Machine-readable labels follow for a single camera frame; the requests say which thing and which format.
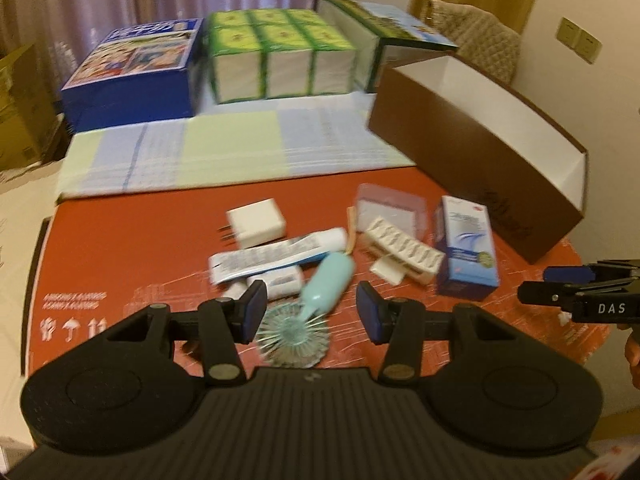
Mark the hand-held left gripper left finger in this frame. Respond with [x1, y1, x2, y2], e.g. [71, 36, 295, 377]
[107, 280, 268, 387]

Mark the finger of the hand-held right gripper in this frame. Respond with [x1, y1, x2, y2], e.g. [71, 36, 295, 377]
[518, 281, 578, 307]
[543, 259, 640, 287]

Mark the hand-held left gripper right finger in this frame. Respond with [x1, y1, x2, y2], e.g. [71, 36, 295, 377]
[356, 281, 521, 387]

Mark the teal scalp massager brush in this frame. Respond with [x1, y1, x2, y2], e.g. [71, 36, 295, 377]
[254, 252, 356, 366]

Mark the white pill blister tray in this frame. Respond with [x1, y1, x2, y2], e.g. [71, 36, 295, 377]
[361, 216, 446, 286]

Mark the blue and white medicine box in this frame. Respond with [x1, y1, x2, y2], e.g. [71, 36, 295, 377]
[432, 195, 501, 297]

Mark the clear plastic case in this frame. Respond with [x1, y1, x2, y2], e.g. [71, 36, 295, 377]
[348, 183, 429, 247]

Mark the brown cardboard box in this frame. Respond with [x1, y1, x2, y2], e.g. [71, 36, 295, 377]
[368, 54, 589, 266]

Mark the person's right hand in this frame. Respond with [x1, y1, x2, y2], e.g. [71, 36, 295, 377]
[624, 331, 640, 392]

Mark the white squeeze tube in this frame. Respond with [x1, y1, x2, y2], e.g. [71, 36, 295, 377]
[208, 227, 349, 285]

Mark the orange wooden stick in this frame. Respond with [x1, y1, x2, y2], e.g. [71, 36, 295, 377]
[346, 205, 360, 255]

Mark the white charger plug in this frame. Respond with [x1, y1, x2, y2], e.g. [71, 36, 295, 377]
[217, 198, 287, 250]

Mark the red printed cardboard sheet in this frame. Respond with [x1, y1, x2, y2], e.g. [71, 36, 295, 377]
[22, 165, 617, 377]

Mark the plaid pastel cloth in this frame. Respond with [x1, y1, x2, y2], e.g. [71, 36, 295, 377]
[57, 94, 417, 204]

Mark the beige quilted cushion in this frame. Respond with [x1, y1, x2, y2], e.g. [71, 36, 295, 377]
[424, 0, 521, 84]

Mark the green tissue multipack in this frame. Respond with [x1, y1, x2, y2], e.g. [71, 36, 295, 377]
[206, 8, 360, 105]

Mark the blue picture box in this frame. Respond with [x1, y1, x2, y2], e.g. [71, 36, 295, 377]
[60, 17, 205, 134]

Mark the green and white carton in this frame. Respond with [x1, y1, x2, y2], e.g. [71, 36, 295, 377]
[320, 0, 459, 94]

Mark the brown cardboard carton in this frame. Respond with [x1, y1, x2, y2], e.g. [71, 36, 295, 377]
[0, 42, 65, 172]

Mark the gold wall switch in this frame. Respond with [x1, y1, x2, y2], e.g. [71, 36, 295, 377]
[575, 27, 603, 65]
[556, 17, 581, 49]

